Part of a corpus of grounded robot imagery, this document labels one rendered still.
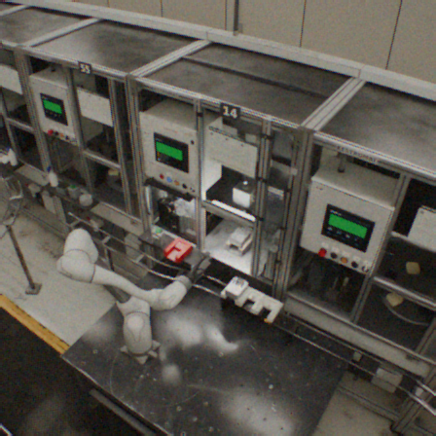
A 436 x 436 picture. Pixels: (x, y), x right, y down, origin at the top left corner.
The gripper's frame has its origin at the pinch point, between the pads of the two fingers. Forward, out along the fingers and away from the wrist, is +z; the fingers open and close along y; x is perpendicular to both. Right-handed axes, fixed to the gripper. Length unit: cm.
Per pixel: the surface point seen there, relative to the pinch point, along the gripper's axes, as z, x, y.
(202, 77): 49, 36, 88
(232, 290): 2.8, -17.1, -19.7
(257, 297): 11.3, -30.8, -25.8
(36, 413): -110, 74, -111
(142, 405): -79, -11, -44
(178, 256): 4.5, 25.3, -15.7
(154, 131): 20, 52, 61
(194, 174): 20, 23, 41
